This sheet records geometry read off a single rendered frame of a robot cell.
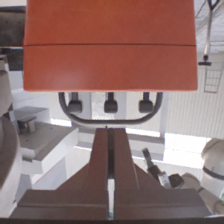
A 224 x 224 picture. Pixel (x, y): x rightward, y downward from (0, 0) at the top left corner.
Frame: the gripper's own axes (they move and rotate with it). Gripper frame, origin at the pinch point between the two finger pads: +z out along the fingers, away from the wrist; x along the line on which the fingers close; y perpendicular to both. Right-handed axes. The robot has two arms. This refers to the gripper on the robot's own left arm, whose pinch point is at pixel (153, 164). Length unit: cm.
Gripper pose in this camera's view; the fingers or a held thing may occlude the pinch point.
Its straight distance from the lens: 63.4
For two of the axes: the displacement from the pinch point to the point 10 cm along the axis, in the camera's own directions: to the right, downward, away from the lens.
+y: -9.0, 4.4, -0.7
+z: -3.6, -8.1, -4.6
